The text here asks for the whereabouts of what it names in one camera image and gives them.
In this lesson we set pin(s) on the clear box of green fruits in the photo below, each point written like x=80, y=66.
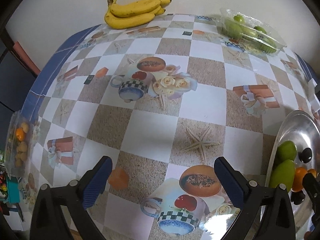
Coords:
x=253, y=35

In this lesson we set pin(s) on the dark plum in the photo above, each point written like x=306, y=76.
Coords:
x=306, y=155

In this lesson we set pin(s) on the yellow banana bunch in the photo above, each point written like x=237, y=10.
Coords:
x=133, y=14

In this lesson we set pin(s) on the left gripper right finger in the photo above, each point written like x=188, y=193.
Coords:
x=235, y=184

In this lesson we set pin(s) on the orange tangerine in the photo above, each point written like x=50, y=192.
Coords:
x=313, y=172
x=298, y=179

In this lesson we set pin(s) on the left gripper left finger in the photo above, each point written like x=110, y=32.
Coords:
x=93, y=182

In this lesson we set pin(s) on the clear bag of longans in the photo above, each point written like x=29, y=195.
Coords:
x=17, y=145

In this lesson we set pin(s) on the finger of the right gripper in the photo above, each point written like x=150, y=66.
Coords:
x=311, y=186

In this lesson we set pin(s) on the steel bowl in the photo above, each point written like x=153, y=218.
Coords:
x=300, y=128

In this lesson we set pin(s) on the green mango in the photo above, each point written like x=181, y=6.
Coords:
x=286, y=150
x=284, y=173

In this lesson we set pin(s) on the checkered plastic tablecloth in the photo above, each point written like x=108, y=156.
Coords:
x=157, y=101

